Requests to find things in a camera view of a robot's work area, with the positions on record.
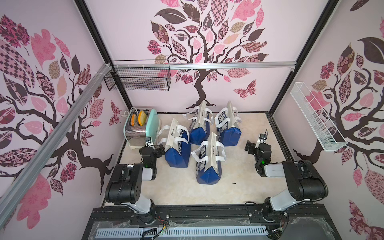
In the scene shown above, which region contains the blue takeout bag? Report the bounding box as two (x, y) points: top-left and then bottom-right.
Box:
(157, 118), (191, 168)
(191, 133), (227, 185)

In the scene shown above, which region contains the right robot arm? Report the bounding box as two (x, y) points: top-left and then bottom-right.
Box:
(245, 141), (329, 222)

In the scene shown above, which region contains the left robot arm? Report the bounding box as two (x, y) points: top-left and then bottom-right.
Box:
(105, 146), (165, 225)

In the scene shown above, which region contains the yellow bread slice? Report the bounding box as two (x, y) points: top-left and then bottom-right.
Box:
(138, 111), (148, 127)

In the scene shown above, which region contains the orange bread slice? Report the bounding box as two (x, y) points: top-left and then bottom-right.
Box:
(130, 114), (138, 126)

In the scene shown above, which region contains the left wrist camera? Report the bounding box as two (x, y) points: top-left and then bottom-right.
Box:
(145, 137), (153, 147)

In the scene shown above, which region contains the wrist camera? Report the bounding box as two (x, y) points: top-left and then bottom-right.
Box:
(145, 137), (153, 147)
(258, 129), (268, 144)

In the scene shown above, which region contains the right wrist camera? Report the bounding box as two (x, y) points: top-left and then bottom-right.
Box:
(258, 129), (268, 144)

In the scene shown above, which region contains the black wire basket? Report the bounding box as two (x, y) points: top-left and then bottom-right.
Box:
(104, 59), (172, 91)

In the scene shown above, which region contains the white slotted cable duct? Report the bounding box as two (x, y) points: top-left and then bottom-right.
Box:
(94, 226), (268, 240)

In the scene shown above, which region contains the black base frame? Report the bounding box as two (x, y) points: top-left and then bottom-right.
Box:
(82, 203), (340, 240)

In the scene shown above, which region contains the back aluminium rail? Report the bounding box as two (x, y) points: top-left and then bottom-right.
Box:
(114, 62), (296, 70)

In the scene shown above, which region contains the aluminium rail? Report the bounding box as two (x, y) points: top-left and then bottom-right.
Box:
(114, 62), (296, 70)
(1, 63), (112, 228)

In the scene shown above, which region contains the left aluminium rail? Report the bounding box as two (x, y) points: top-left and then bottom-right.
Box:
(1, 63), (112, 228)

